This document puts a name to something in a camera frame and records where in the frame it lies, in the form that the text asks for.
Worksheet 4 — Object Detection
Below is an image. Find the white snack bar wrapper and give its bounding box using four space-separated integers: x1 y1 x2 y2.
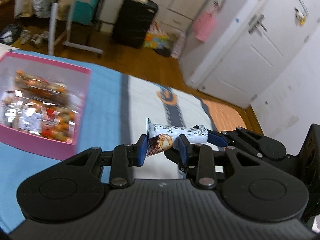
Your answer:
146 118 208 156

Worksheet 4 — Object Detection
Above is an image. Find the clear bag of round snacks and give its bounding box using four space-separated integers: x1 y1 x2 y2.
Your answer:
14 70 70 107

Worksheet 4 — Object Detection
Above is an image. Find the pink storage box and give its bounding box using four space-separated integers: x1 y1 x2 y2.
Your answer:
1 51 92 160

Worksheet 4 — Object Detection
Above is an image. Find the white paper bag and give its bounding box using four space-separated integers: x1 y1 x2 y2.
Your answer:
171 31 186 59

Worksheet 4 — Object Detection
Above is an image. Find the pink hanging cloth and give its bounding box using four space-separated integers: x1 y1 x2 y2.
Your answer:
193 11 217 42

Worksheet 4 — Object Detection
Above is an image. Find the colourful gift bag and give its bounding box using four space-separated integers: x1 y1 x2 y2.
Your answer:
143 22 168 49

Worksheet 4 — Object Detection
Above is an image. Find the white door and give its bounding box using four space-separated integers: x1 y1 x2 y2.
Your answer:
179 0 319 108

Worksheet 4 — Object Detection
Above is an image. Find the black suitcase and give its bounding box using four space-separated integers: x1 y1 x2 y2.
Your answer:
110 0 158 48

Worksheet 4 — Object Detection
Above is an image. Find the teal shopping bag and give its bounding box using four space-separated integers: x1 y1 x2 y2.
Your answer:
72 0 100 25

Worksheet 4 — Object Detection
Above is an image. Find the wooden nightstand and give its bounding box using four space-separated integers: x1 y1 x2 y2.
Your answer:
0 0 16 31

